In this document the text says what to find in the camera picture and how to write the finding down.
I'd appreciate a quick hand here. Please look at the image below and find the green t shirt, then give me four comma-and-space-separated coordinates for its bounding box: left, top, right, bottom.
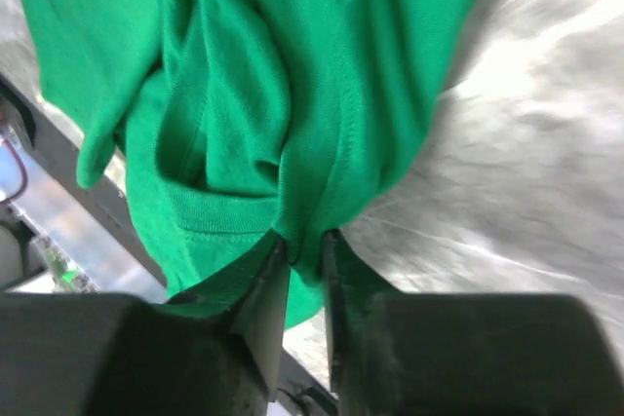
21, 0, 475, 327

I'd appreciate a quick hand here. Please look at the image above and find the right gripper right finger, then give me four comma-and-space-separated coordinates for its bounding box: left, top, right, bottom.
323, 230, 623, 415

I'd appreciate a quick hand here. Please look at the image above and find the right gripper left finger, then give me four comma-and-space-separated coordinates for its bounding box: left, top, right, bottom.
1, 238, 289, 415

